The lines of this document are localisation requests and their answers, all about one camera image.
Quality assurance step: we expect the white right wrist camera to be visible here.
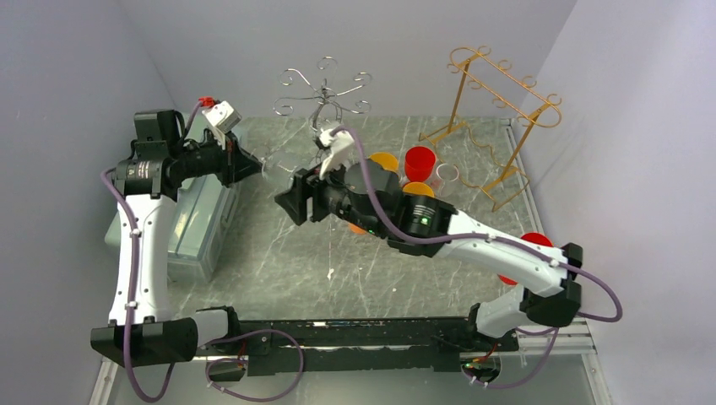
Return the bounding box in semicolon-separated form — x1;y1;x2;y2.
317;126;355;181

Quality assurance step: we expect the red plastic goblet lying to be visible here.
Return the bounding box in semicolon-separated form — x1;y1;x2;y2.
498;232;554;286

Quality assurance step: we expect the orange plastic goblet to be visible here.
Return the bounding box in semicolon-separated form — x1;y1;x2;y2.
402;181;435;197
369;152;399;173
349;223;366;235

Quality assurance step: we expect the orange plastic goblet back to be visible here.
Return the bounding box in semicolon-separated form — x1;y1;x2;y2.
369;152;399;173

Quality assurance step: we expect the red plastic goblet back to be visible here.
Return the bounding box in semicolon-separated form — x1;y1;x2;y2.
404;146;437;182

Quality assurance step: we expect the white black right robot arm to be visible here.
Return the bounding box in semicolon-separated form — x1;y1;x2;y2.
274;162;582;350

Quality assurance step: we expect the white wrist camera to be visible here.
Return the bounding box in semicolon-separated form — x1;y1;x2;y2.
198;97;242;134
317;126;355;181

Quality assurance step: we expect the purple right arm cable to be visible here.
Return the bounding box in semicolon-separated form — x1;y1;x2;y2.
333;125;624;391

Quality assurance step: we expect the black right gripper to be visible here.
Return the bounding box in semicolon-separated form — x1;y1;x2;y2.
275;149;387;237

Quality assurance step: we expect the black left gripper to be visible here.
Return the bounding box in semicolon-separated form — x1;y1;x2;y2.
170;127;264;188

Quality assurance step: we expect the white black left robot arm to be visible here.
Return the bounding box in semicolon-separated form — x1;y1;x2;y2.
90;105;262;369

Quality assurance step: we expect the gold wine glass rack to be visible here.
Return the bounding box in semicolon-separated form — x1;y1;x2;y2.
418;46;563;213

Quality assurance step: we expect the clear wine glass right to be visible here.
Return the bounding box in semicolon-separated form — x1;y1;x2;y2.
430;163;459;197

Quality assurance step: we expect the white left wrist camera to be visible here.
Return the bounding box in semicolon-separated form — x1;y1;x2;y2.
198;97;242;134

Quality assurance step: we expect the green plastic storage box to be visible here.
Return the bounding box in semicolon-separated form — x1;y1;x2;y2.
104;131;248;283

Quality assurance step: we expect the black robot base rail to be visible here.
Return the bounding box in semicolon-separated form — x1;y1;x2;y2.
198;316;519;376

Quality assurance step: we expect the clear ribbed wine glass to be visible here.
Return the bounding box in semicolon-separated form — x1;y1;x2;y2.
262;154;298;190

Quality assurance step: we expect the chrome wine glass rack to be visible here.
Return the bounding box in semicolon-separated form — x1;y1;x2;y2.
272;55;373;132

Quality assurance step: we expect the aluminium frame rail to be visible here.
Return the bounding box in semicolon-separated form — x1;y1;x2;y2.
90;308;598;397

